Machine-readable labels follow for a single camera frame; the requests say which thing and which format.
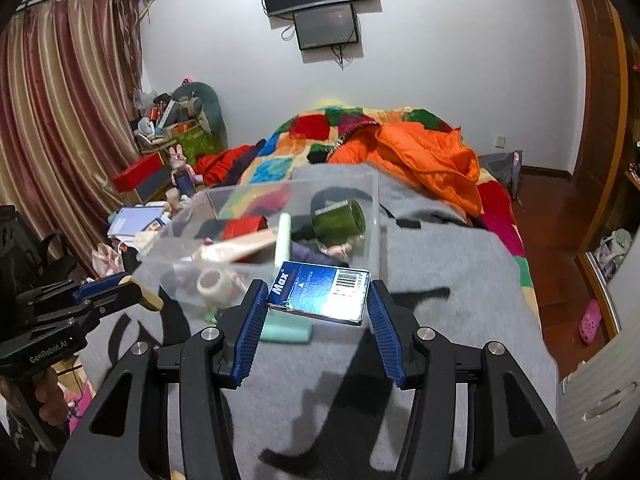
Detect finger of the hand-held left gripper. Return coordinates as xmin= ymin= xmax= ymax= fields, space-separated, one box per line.
xmin=20 ymin=280 xmax=144 ymax=341
xmin=15 ymin=271 xmax=132 ymax=311

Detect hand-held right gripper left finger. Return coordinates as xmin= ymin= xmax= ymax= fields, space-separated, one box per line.
xmin=50 ymin=280 xmax=271 ymax=480

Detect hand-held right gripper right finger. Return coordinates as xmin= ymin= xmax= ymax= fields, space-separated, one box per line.
xmin=367 ymin=280 xmax=581 ymax=480

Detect wooden handle tool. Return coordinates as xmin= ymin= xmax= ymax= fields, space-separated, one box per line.
xmin=131 ymin=280 xmax=165 ymax=312

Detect blue staple box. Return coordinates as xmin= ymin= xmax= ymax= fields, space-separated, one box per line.
xmin=266 ymin=261 xmax=372 ymax=327

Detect clear plastic box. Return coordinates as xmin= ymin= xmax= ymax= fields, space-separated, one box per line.
xmin=137 ymin=167 xmax=388 ymax=326

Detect green glass bottle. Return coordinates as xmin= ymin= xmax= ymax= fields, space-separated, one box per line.
xmin=292 ymin=199 xmax=367 ymax=246

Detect person's left hand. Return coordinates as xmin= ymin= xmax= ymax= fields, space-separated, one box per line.
xmin=32 ymin=370 xmax=68 ymax=426

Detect mint green bar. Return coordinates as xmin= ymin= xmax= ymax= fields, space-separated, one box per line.
xmin=260 ymin=322 xmax=313 ymax=345

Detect white tape roll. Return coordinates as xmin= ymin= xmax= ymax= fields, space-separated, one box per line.
xmin=196 ymin=269 xmax=236 ymax=298

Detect blue and white book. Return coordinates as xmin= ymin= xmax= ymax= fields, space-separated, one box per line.
xmin=107 ymin=203 xmax=168 ymax=241

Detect cream tube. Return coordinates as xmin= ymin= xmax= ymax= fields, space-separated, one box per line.
xmin=192 ymin=227 xmax=281 ymax=266

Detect grey blanket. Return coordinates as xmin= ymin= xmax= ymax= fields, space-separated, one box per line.
xmin=80 ymin=165 xmax=558 ymax=480

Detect mint green tube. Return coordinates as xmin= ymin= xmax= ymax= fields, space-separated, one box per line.
xmin=274 ymin=212 xmax=293 ymax=271

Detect dark flat board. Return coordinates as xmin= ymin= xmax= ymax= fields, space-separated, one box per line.
xmin=135 ymin=167 xmax=173 ymax=203

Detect red box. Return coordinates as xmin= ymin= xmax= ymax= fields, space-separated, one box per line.
xmin=112 ymin=152 xmax=165 ymax=192

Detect rabbit-topped bottle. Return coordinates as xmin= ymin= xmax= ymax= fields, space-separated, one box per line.
xmin=167 ymin=145 xmax=197 ymax=196

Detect red cloth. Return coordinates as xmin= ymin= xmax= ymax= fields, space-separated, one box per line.
xmin=195 ymin=145 xmax=256 ymax=186

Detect dark purple cloth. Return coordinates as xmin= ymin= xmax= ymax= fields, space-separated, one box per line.
xmin=235 ymin=140 xmax=266 ymax=181

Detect green bag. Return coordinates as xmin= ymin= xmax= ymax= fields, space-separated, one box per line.
xmin=140 ymin=122 xmax=223 ymax=161

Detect striped curtain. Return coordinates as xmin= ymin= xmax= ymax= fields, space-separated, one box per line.
xmin=0 ymin=0 xmax=146 ymax=281

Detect orange puffer jacket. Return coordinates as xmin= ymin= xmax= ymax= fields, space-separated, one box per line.
xmin=327 ymin=122 xmax=483 ymax=216

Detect pink clog shoe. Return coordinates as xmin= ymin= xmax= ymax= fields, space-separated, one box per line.
xmin=579 ymin=300 xmax=601 ymax=345

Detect colourful patchwork quilt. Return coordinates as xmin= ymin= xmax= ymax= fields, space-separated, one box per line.
xmin=240 ymin=105 xmax=541 ymax=311

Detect grey backpack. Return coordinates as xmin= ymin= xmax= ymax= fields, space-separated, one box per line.
xmin=480 ymin=150 xmax=523 ymax=206

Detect grey curved pillow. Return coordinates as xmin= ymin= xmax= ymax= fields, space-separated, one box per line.
xmin=170 ymin=81 xmax=228 ymax=151

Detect white plastic basket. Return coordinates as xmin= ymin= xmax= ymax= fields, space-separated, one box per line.
xmin=557 ymin=330 xmax=640 ymax=471

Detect white bag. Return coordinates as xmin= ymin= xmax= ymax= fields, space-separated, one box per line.
xmin=597 ymin=229 xmax=633 ymax=281

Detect wooden wardrobe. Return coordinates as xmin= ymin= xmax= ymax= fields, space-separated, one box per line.
xmin=570 ymin=0 xmax=640 ymax=286

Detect small black wall monitor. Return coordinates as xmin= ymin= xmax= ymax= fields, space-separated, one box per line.
xmin=292 ymin=3 xmax=361 ymax=51

